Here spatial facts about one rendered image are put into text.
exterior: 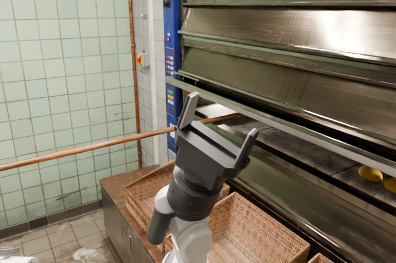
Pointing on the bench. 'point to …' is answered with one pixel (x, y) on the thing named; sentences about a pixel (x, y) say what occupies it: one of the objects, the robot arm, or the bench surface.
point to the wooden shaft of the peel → (104, 144)
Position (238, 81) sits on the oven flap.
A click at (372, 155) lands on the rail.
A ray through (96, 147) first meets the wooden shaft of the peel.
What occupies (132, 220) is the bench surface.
